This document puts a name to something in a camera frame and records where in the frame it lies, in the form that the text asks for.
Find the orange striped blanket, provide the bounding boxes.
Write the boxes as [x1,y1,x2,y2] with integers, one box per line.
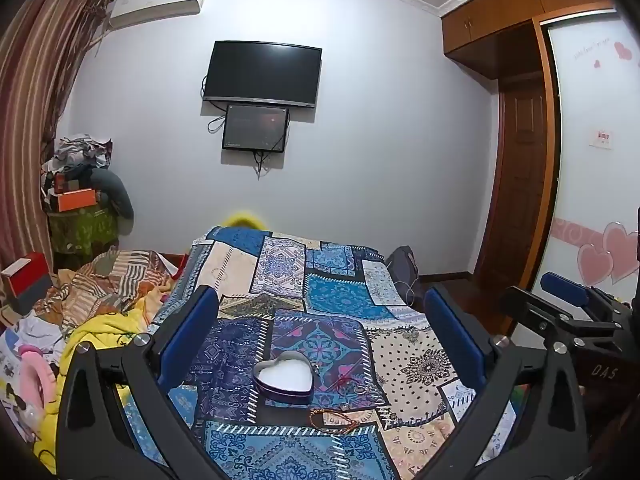
[35,247,186,331]

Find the grey backpack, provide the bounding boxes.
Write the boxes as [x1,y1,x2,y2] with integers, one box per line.
[387,245,420,291]

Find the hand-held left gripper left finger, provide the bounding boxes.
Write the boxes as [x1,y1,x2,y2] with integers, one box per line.
[56,285,236,480]

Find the pink plush ring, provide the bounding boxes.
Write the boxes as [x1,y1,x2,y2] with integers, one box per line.
[17,345,58,411]

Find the heart-shaped purple tin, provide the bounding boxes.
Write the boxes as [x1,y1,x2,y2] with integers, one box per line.
[252,351,315,403]

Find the black wall television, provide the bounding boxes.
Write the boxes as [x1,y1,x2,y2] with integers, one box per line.
[201,40,323,109]

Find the white sliding door pink hearts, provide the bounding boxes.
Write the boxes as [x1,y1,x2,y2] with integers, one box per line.
[545,10,640,306]

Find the blue patchwork blanket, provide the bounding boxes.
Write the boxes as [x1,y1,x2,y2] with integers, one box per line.
[115,225,521,480]

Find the red box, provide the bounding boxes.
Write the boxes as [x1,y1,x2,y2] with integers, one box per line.
[0,252,53,313]

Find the orange box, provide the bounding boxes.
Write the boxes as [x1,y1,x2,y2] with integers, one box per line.
[56,187,98,213]

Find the yellow blanket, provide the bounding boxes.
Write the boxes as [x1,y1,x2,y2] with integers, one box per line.
[30,290,166,476]

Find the brown wooden door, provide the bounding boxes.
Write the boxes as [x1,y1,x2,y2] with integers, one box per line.
[472,77,551,278]

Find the wooden wardrobe cabinet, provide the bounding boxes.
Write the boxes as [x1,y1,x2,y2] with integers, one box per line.
[441,0,621,81]

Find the white cable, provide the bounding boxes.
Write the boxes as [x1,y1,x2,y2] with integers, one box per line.
[385,255,422,308]

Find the white cartoon print sheet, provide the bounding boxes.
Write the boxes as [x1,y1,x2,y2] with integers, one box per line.
[0,310,66,441]

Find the pile of clothes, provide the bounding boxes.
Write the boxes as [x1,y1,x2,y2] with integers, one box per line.
[42,132,113,191]

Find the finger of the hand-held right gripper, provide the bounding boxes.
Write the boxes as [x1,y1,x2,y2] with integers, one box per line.
[541,271,626,313]
[502,285,618,348]

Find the small black wall monitor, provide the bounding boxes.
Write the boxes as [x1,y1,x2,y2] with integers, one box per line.
[222,104,291,153]

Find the brown braided bracelet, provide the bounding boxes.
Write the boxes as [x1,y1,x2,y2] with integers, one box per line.
[307,407,362,433]

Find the white air conditioner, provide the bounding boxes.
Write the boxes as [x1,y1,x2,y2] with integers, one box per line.
[107,0,210,31]

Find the brown striped curtain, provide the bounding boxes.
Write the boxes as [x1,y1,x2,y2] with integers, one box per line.
[0,0,113,271]

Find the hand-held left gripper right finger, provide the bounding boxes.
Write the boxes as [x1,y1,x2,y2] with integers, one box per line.
[395,285,593,480]

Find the grey cushion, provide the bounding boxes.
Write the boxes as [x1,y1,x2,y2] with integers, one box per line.
[92,167,135,233]

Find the yellow plush object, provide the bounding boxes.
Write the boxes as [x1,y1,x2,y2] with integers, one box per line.
[222,210,266,231]

